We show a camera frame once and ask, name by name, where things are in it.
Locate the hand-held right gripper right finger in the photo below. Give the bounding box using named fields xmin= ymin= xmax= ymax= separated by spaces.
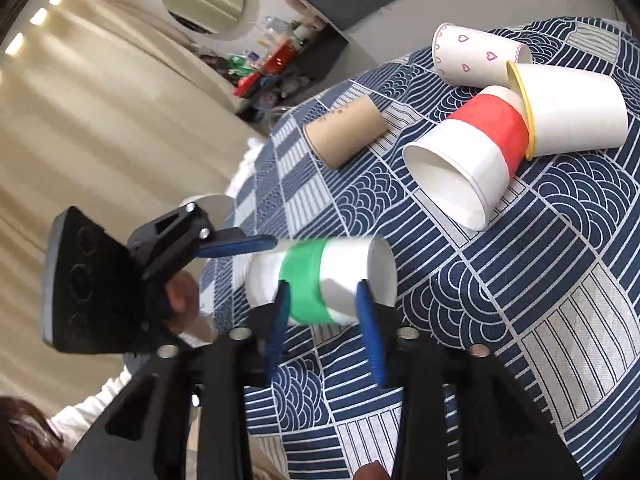
xmin=355 ymin=280 xmax=586 ymax=480

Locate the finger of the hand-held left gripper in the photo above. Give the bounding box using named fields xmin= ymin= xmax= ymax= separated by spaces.
xmin=126 ymin=202 xmax=279 ymax=282

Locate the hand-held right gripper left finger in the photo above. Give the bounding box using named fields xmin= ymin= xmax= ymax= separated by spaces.
xmin=57 ymin=280 xmax=301 ymax=480

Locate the green banded white paper cup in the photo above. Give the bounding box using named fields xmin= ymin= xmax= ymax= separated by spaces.
xmin=245 ymin=235 xmax=399 ymax=326

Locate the person's left forearm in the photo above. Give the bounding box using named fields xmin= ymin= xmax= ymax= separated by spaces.
xmin=50 ymin=310 xmax=218 ymax=442

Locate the brown paper cup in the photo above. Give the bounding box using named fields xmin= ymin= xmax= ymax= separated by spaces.
xmin=303 ymin=93 xmax=391 ymax=169

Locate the red banded white paper cup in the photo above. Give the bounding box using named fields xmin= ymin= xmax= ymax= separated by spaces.
xmin=402 ymin=85 xmax=531 ymax=232

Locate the heart print white paper cup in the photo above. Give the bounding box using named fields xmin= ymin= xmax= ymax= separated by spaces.
xmin=432 ymin=23 xmax=533 ymax=87

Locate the yellow rimmed white paper cup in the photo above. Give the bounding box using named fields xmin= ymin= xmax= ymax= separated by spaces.
xmin=506 ymin=61 xmax=629 ymax=161

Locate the person's left hand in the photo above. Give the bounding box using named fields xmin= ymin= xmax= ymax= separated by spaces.
xmin=165 ymin=270 xmax=203 ymax=335

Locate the white fluffy cloth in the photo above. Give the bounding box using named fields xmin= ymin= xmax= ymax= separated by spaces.
xmin=225 ymin=140 xmax=273 ymax=201

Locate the person's hair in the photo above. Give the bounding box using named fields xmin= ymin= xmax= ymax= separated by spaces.
xmin=0 ymin=395 xmax=67 ymax=480

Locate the beige curtain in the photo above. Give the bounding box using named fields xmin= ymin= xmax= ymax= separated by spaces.
xmin=0 ymin=0 xmax=273 ymax=396

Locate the blue patterned tablecloth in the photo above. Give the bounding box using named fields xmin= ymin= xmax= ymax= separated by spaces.
xmin=197 ymin=16 xmax=640 ymax=480

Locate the cluttered dark shelf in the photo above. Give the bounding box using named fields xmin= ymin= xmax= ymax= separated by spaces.
xmin=200 ymin=7 xmax=348 ymax=123

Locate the row of ceiling lights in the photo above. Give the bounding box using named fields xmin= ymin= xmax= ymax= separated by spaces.
xmin=4 ymin=0 xmax=63 ymax=57

